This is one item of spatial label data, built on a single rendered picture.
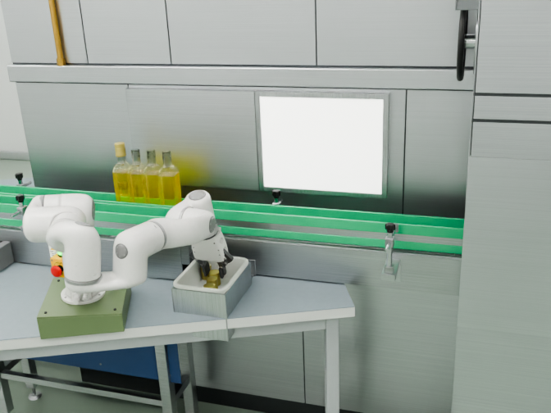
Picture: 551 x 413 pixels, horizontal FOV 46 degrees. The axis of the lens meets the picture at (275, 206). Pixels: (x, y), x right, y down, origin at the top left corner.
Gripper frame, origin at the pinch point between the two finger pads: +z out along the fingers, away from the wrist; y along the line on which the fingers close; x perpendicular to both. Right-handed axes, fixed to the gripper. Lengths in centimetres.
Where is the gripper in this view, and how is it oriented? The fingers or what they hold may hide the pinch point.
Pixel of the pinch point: (214, 270)
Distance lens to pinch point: 206.8
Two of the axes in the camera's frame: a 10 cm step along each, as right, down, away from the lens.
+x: -3.0, 5.8, -7.6
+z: 1.2, 8.1, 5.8
